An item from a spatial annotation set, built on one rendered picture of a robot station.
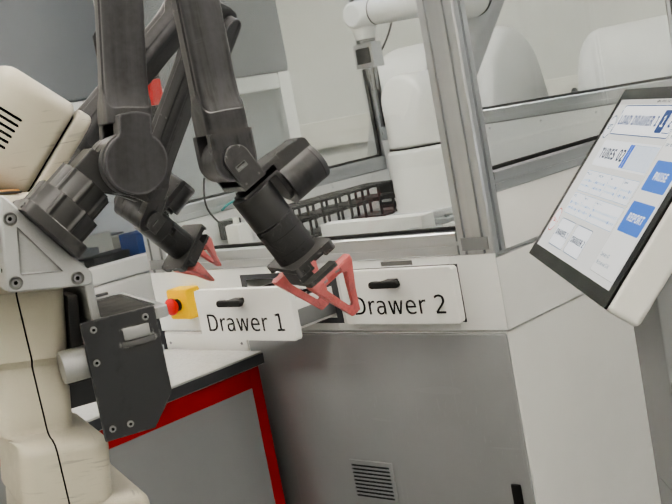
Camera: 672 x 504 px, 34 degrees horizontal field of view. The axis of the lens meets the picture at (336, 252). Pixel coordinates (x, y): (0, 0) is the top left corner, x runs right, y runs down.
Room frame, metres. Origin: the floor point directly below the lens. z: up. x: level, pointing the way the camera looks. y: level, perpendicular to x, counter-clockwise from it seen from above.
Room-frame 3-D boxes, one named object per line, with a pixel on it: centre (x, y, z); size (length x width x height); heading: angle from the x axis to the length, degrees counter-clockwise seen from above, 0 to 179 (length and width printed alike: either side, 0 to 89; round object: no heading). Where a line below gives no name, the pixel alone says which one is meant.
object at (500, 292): (2.69, -0.24, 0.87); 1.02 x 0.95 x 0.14; 46
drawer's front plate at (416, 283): (2.15, -0.11, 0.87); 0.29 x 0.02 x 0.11; 46
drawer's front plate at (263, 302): (2.27, 0.21, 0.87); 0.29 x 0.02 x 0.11; 46
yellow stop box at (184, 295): (2.58, 0.37, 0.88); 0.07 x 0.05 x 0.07; 46
